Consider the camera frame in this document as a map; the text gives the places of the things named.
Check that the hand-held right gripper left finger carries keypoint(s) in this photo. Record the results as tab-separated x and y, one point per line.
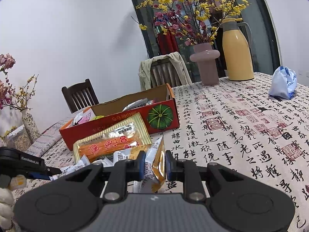
142	166

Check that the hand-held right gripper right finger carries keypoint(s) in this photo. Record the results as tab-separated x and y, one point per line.
168	165

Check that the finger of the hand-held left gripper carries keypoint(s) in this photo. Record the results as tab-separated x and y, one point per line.
53	170
41	176

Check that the white orange snack packet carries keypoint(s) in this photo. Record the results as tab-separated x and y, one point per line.
130	153
154	169

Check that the red pumpkin-print cardboard box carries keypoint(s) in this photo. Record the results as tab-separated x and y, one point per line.
108	125

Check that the person's left hand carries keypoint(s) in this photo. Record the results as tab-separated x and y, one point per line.
6	205

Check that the clear plastic container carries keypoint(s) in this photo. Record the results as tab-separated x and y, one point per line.
19	140

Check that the pale yellow snack packet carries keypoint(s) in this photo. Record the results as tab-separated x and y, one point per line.
18	182

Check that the floral ceramic vase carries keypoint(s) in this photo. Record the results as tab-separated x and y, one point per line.
30	125

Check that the striped orange snack packet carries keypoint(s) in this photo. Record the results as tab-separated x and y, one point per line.
108	145

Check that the pink white snack packet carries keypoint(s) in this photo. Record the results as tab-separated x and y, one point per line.
83	118

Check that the yellow green snack packet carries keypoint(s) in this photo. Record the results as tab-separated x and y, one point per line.
99	117

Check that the dark wooden chair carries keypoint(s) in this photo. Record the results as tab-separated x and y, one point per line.
79	96

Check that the brown slatted wooden chair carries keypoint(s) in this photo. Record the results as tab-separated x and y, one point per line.
164	75

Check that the chair with beige jacket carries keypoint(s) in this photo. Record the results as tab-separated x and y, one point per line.
144	75

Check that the flower branches with large blooms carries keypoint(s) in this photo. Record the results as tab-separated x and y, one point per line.
8	62

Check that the pink vase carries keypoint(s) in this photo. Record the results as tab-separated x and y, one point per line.
207	65

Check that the red hanging garment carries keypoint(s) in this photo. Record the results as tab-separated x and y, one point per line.
167	44

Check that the yellow thermos jug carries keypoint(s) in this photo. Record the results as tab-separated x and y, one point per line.
237	53

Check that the blue white plastic bag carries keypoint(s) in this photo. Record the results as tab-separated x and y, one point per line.
283	84

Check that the yellow and pink flower branches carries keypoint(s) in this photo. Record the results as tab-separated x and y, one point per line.
188	12

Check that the dark glass door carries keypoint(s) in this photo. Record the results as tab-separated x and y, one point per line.
260	17

